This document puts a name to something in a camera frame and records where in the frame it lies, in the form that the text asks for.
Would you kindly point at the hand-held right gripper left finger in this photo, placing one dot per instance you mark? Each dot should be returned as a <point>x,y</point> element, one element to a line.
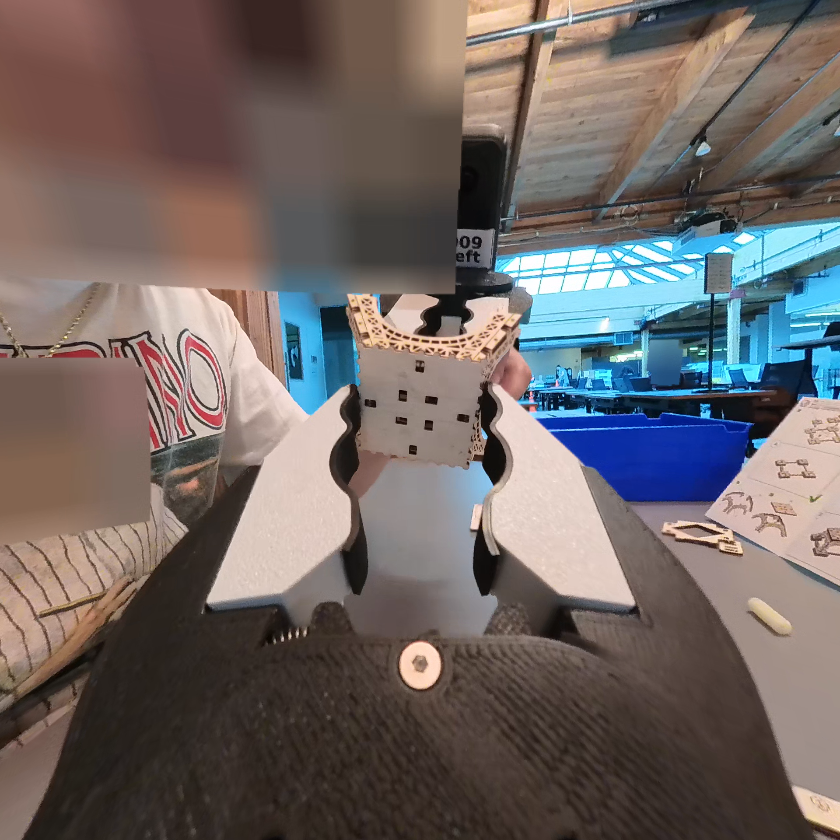
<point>289,525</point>

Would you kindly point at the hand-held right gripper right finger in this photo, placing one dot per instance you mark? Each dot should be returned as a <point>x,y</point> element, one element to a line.
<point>558,525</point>

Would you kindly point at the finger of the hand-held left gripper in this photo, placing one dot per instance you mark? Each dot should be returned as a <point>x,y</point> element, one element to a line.
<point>403,312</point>
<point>489,318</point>

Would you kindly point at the wooden tower base model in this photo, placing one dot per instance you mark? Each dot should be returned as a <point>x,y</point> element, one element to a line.
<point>420,407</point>

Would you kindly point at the grey desk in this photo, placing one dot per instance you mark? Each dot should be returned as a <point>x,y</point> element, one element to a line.
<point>722,656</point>

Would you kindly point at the person's left hand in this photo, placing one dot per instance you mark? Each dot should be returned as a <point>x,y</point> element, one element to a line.
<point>515,374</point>

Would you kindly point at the blue plastic bin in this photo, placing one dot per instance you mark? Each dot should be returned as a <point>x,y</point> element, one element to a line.
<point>656,459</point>

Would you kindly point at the person's white printed t-shirt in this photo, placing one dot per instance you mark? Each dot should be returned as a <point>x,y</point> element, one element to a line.
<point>197,407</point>

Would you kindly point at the row of office desks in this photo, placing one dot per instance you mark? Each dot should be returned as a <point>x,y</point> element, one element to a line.
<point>689,397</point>

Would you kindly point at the metal ceiling pipe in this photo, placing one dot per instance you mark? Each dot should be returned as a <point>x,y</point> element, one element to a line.
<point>558,23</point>

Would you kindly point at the ceiling projector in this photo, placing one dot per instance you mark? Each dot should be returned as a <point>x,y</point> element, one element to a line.
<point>705,226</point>

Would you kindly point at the ceiling spot lamp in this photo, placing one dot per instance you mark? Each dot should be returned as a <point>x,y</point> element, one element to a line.
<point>833,126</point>
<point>702,148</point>

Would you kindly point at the small white wax stick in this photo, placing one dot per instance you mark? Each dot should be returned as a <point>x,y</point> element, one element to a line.
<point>769,615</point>

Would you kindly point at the sign on black stand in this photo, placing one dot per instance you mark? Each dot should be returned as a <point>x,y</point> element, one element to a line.
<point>718,272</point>

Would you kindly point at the folded instruction booklet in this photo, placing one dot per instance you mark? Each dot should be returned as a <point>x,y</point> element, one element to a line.
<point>787,472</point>

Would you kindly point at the dark wall picture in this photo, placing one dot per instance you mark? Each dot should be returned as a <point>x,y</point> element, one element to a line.
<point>293,351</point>

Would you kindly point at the small wooden frame piece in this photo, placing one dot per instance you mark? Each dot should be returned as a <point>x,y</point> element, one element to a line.
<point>730,546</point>

